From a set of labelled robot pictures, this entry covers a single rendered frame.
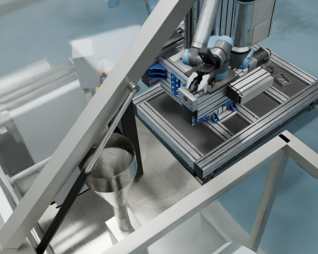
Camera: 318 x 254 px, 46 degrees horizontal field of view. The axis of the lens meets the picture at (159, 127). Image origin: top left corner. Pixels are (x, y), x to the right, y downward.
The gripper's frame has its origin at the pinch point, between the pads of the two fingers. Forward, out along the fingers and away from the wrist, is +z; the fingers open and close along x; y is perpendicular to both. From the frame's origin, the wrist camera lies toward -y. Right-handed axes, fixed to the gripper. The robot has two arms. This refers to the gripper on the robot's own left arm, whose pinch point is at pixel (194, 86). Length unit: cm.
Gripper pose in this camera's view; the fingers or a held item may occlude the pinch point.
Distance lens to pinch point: 148.3
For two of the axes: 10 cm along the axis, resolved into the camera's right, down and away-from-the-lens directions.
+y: 1.8, 7.0, 6.9
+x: -8.7, -2.2, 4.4
